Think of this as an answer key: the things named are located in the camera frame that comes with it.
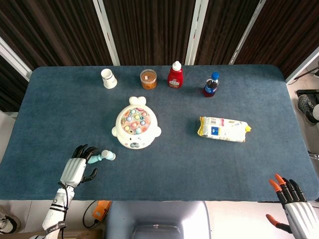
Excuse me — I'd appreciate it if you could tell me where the red ketchup bottle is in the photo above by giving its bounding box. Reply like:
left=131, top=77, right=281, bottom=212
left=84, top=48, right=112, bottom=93
left=167, top=61, right=184, bottom=89

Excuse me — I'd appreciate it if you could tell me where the grey robot torso base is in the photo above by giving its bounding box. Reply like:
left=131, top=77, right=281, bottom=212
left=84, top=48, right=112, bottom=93
left=104, top=200, right=212, bottom=239

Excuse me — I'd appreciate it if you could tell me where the black equipment on floor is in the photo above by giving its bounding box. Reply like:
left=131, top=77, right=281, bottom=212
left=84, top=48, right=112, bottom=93
left=295, top=89, right=319, bottom=100

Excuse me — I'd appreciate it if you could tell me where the white fish-shaped toy game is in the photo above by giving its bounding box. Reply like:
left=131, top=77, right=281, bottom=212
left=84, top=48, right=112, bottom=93
left=111, top=96, right=162, bottom=150

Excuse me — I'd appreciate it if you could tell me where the white paper cup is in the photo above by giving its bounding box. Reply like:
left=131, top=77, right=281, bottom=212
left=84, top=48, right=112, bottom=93
left=100, top=68, right=118, bottom=89

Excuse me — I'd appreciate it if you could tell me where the blue cap soda bottle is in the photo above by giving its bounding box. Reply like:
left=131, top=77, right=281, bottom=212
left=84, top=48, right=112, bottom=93
left=202, top=72, right=220, bottom=98

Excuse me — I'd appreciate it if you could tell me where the black cable on floor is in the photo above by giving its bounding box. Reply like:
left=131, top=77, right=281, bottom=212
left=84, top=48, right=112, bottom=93
left=82, top=200, right=100, bottom=229

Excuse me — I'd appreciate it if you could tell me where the clear plastic snack jar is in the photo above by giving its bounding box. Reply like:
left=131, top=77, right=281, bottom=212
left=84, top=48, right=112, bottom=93
left=140, top=69, right=158, bottom=90

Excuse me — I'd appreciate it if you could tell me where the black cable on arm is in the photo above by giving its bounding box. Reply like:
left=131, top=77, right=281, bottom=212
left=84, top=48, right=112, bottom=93
left=57, top=182, right=69, bottom=239

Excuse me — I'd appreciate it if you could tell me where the small teal toy rod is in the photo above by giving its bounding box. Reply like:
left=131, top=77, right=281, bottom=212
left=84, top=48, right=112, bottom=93
left=87, top=149, right=116, bottom=164

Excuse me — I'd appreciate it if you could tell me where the blue felt table mat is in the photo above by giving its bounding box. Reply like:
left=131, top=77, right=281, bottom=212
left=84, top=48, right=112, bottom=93
left=0, top=65, right=319, bottom=202

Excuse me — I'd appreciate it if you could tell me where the white black sneaker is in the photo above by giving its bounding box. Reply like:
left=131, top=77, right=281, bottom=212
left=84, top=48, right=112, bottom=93
left=0, top=207, right=21, bottom=235

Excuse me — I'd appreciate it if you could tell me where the yellow white snack bag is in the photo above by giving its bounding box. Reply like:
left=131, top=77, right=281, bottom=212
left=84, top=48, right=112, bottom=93
left=197, top=116, right=252, bottom=143

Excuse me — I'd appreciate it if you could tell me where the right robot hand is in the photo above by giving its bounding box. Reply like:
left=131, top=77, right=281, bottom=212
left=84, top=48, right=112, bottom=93
left=265, top=173, right=319, bottom=239

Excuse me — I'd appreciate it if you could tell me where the grey patterned sneaker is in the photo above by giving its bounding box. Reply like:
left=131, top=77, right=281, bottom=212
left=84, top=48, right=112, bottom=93
left=296, top=94, right=319, bottom=126

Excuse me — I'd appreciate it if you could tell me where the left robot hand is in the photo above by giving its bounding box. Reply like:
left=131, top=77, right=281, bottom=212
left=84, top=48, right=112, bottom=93
left=60, top=144, right=100, bottom=188

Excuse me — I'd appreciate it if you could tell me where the orange device on floor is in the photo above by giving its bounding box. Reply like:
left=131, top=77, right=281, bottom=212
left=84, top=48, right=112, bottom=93
left=92, top=200, right=112, bottom=222

